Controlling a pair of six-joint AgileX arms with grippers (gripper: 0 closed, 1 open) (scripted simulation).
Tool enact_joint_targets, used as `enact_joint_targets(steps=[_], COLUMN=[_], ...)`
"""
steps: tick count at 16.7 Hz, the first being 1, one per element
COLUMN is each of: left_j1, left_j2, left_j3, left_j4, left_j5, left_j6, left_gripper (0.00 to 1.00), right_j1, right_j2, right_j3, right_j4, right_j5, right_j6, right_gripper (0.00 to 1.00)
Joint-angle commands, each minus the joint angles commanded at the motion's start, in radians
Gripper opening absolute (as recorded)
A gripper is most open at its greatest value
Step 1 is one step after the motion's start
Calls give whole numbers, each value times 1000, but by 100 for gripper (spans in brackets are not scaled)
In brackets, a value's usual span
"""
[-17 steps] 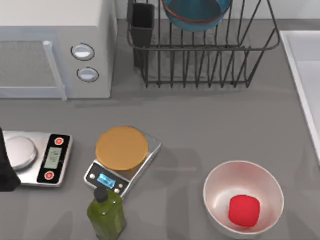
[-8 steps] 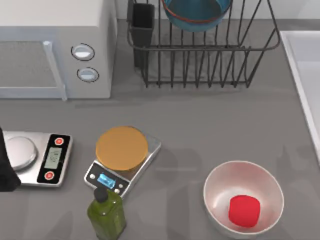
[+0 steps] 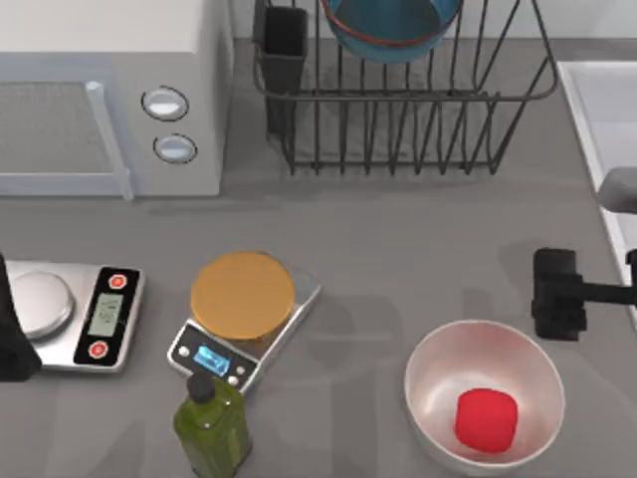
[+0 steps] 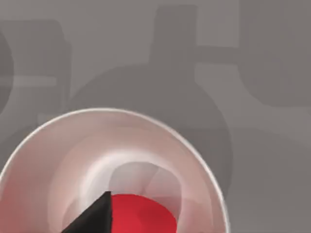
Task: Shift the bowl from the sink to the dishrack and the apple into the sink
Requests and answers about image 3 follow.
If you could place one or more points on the silver bowl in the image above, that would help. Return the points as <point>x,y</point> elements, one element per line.
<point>448,358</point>

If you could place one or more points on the red block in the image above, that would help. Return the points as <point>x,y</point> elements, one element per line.
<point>486,421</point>

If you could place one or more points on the white sink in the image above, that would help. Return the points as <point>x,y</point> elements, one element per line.
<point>604,109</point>

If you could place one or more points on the blue bowl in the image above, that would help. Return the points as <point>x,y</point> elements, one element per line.
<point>393,35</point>

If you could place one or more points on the round orange scale plate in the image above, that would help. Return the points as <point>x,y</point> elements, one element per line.
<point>242,295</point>

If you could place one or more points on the black cutlery holder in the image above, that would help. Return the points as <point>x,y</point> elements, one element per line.
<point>284,45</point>

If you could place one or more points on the silver scale with blue display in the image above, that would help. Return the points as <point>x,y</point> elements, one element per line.
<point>209,356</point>

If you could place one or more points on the green bottle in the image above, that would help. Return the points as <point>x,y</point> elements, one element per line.
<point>214,433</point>

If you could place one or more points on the round grey microwave knob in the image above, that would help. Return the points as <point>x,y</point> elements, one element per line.
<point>175,148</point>
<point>164,103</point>

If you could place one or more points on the pale microwave oven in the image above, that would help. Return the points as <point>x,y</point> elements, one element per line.
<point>209,30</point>

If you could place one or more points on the silver scale with red buttons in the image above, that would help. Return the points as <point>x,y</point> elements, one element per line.
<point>107,311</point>

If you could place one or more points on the translucent microwave door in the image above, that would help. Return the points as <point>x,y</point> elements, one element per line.
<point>45,124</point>

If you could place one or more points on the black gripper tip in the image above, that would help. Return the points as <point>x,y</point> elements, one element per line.
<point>12,338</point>

